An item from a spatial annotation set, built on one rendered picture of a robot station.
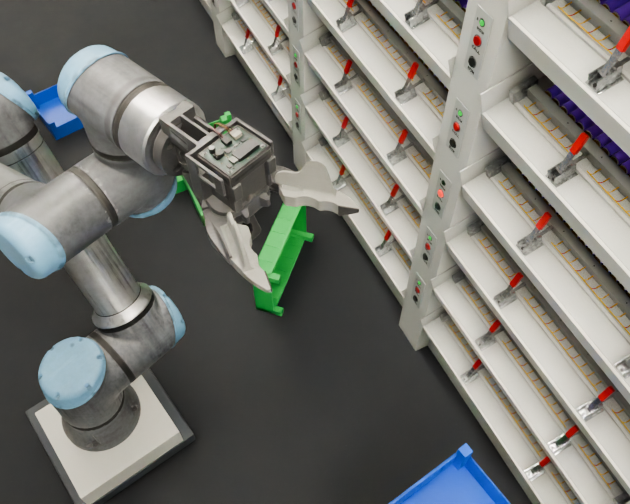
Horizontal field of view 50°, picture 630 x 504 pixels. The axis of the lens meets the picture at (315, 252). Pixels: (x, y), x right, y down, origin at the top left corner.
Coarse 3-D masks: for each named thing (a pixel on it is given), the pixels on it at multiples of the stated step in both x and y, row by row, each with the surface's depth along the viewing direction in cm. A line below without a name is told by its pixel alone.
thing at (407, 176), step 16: (320, 32) 181; (304, 48) 183; (320, 48) 183; (320, 64) 181; (336, 80) 177; (352, 80) 176; (336, 96) 175; (352, 96) 173; (352, 112) 171; (368, 112) 170; (384, 112) 169; (368, 128) 168; (384, 128) 166; (368, 144) 171; (384, 144) 164; (384, 160) 162; (400, 176) 159; (416, 176) 158; (416, 192) 156; (416, 208) 159
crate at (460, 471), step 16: (464, 448) 121; (448, 464) 125; (464, 464) 126; (432, 480) 125; (448, 480) 125; (464, 480) 125; (480, 480) 124; (400, 496) 119; (416, 496) 124; (432, 496) 124; (448, 496) 124; (464, 496) 124; (480, 496) 124; (496, 496) 121
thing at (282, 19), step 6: (264, 0) 197; (270, 0) 196; (276, 0) 196; (282, 0) 195; (270, 6) 195; (276, 6) 195; (282, 6) 194; (270, 12) 200; (276, 12) 194; (282, 12) 193; (276, 18) 195; (282, 18) 192; (282, 24) 191; (288, 24) 187; (288, 30) 188; (288, 36) 193
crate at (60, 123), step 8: (48, 88) 246; (56, 88) 248; (32, 96) 242; (40, 96) 246; (48, 96) 248; (56, 96) 251; (40, 104) 249; (48, 104) 249; (56, 104) 249; (40, 112) 246; (48, 112) 246; (56, 112) 246; (64, 112) 246; (48, 120) 234; (56, 120) 244; (64, 120) 244; (72, 120) 237; (48, 128) 240; (56, 128) 236; (64, 128) 238; (72, 128) 240; (80, 128) 242; (56, 136) 238; (64, 136) 240
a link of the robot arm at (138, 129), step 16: (144, 96) 72; (160, 96) 72; (176, 96) 73; (128, 112) 72; (144, 112) 71; (160, 112) 71; (128, 128) 72; (144, 128) 71; (160, 128) 72; (128, 144) 73; (144, 144) 71; (144, 160) 73
